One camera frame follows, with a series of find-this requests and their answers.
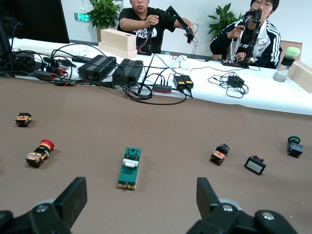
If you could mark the green potted plant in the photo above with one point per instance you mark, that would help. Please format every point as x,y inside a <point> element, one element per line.
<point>104,12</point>
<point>221,22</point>

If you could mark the black button orange block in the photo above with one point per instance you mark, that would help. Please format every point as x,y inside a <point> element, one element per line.
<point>218,156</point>

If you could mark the black rectangular indicator light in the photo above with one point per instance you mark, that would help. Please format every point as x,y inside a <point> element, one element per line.
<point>254,165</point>

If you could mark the black USB hub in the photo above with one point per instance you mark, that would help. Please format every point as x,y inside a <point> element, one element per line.
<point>162,88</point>

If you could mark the thin black rod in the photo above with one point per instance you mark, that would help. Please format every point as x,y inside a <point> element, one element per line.
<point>147,73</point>

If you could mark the green exit sign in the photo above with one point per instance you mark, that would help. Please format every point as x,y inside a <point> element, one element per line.
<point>81,17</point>

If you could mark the green button blue block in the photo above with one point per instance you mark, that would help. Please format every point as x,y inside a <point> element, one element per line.
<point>295,148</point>

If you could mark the green load switch white lever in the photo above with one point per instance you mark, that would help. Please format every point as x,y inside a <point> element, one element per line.
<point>128,175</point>

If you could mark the black power adapter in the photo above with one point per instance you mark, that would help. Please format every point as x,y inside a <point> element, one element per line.
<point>236,80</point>

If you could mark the black finned power box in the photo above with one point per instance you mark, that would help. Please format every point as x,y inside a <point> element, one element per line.
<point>96,68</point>
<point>128,72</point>

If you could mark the wooden block with slot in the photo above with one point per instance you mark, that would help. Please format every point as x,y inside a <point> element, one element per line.
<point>114,40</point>

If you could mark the orange contact block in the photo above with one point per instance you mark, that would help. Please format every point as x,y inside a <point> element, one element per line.
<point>23,119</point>

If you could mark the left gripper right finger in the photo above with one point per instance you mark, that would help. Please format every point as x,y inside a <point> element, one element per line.
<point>206,197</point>

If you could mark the black adapter yellow label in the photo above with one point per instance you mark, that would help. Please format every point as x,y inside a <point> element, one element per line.
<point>189,81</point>
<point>179,81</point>

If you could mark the white keyboard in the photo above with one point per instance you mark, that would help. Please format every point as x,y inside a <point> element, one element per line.
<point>44,50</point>

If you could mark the orange black screwdriver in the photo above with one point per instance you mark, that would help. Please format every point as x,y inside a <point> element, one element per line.
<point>57,72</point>

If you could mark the plain wooden block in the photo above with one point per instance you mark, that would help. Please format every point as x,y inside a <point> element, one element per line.
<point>302,75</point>

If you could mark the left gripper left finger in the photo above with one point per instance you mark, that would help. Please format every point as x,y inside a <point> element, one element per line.
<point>73,195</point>

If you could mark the clear bottle green cap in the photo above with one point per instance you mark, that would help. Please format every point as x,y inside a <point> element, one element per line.
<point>288,61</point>

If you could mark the red mushroom button orange block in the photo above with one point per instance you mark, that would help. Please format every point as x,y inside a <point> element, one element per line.
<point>36,156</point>

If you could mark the black tripod leg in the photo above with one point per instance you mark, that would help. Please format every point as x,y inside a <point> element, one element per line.
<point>5,41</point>

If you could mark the black monitor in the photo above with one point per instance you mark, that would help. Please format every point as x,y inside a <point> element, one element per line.
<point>36,19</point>

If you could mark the person in black T-shirt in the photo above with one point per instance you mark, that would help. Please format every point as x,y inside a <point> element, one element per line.
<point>131,17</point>

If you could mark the black box device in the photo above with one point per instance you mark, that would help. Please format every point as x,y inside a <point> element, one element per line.
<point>24,59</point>

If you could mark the person in navy striped jacket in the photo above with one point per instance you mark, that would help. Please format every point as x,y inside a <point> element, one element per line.
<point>268,41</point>

